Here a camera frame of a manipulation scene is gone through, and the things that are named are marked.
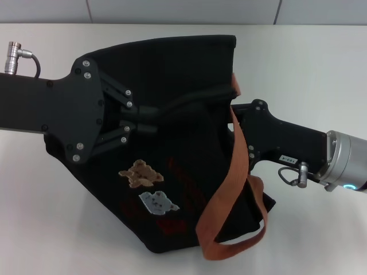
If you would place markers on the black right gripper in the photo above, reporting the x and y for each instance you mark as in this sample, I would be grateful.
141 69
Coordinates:
275 137

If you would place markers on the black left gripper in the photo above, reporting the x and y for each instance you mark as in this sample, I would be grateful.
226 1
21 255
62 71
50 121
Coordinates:
57 106

